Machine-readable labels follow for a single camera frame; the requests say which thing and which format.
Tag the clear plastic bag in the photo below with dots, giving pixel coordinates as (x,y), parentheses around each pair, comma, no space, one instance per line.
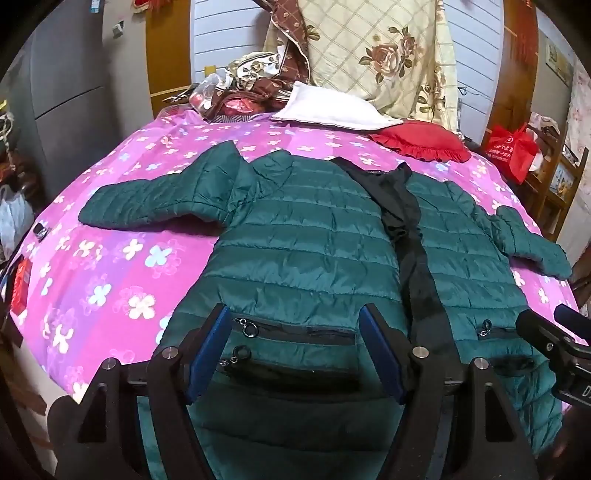
(205,90)

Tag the brown wooden panel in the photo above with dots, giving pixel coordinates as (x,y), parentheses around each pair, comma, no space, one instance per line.
(510,64)

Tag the white plastic bag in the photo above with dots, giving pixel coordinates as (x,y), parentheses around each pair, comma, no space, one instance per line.
(14,221)

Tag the grey wardrobe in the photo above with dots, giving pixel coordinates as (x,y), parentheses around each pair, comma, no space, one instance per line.
(64,92)

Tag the dark green quilted jacket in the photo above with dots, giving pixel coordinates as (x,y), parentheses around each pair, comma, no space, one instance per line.
(300,240)

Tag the pink floral bed sheet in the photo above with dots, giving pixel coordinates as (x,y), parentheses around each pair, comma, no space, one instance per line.
(115,258)

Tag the small black object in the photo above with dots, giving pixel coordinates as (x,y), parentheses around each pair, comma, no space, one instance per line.
(40,229)

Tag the cream rose-print quilt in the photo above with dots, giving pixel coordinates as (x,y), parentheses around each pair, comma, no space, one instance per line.
(383,50)

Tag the white pillow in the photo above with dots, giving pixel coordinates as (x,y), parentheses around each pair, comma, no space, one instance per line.
(323,108)

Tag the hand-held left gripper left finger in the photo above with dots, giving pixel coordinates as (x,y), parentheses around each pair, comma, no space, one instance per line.
(210,355)

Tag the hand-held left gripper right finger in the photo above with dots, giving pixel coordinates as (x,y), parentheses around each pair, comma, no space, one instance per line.
(381,355)

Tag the red packet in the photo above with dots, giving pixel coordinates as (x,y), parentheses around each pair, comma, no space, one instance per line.
(21,288)

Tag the wooden shelf rack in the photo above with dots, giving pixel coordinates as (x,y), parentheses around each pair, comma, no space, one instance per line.
(551,184)

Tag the framed wall picture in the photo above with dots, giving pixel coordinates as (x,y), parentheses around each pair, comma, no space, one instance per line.
(559,60)

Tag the red ruffled pillow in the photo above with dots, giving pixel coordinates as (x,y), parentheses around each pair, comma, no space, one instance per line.
(422,141)

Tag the yellow wooden door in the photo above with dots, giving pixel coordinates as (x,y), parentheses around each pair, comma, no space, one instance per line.
(168,46)

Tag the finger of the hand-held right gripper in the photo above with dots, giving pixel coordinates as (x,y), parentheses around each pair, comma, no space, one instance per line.
(575,325)
(540,330)

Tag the red shopping bag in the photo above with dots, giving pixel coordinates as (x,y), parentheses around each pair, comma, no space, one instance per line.
(510,147)

